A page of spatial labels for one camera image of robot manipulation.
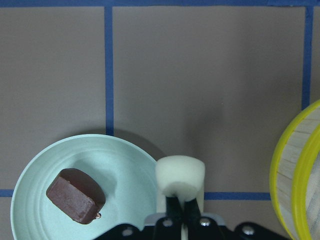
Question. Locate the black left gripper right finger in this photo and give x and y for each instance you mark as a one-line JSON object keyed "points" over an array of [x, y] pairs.
{"points": [[202, 227]]}

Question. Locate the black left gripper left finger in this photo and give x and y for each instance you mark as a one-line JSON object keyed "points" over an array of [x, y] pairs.
{"points": [[158, 226]]}

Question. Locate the white foam bun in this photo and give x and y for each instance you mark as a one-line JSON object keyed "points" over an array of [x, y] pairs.
{"points": [[179, 176]]}

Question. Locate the yellow bamboo steamer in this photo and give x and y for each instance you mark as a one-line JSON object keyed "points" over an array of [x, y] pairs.
{"points": [[294, 178]]}

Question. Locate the light green plate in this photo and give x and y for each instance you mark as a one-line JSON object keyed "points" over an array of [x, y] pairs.
{"points": [[125, 172]]}

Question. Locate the brown bun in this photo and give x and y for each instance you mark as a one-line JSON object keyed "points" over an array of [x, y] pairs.
{"points": [[77, 195]]}

